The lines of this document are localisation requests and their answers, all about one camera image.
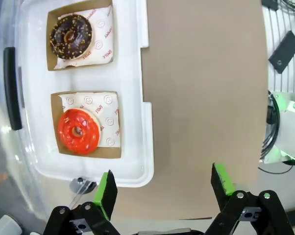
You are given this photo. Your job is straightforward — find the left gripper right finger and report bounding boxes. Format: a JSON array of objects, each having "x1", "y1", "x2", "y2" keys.
[{"x1": 203, "y1": 162, "x2": 292, "y2": 235}]

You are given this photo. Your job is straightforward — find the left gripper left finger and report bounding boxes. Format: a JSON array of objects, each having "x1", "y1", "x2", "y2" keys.
[{"x1": 43, "y1": 169, "x2": 121, "y2": 235}]

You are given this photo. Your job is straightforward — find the red glazed donut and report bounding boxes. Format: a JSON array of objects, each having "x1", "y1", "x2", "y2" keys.
[{"x1": 58, "y1": 109, "x2": 101, "y2": 155}]

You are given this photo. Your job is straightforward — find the brown cardboard donut tray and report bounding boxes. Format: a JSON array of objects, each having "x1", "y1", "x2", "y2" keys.
[
  {"x1": 46, "y1": 0, "x2": 117, "y2": 71},
  {"x1": 50, "y1": 91, "x2": 123, "y2": 160}
]

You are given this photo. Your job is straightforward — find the chocolate donut with nuts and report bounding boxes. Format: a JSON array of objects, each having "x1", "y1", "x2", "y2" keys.
[{"x1": 49, "y1": 10, "x2": 93, "y2": 60}]

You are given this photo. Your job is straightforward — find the metal cover hinge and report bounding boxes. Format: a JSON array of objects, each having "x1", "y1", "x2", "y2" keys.
[{"x1": 69, "y1": 176, "x2": 97, "y2": 195}]

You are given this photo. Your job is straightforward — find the white printed paper liner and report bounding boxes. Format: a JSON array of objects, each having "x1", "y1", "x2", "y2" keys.
[
  {"x1": 58, "y1": 92, "x2": 121, "y2": 149},
  {"x1": 53, "y1": 5, "x2": 114, "y2": 70}
]

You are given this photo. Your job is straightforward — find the white plastic block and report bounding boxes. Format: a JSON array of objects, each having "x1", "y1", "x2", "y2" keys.
[{"x1": 0, "y1": 214, "x2": 22, "y2": 235}]

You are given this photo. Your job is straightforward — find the white plastic display tray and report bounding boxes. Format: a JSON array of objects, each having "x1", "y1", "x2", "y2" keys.
[{"x1": 14, "y1": 0, "x2": 155, "y2": 188}]

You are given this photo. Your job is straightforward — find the clear plastic cover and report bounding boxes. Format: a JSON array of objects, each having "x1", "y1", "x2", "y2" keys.
[{"x1": 0, "y1": 0, "x2": 50, "y2": 221}]

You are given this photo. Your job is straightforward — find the thin black cable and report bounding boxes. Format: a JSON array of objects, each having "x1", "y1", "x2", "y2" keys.
[{"x1": 257, "y1": 159, "x2": 295, "y2": 174}]

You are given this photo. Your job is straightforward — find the black cover handle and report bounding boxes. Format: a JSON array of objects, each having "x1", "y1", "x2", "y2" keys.
[{"x1": 4, "y1": 47, "x2": 23, "y2": 131}]

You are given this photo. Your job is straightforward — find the black rectangular bracket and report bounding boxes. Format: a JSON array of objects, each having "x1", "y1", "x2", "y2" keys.
[
  {"x1": 268, "y1": 31, "x2": 295, "y2": 74},
  {"x1": 261, "y1": 0, "x2": 279, "y2": 12}
]

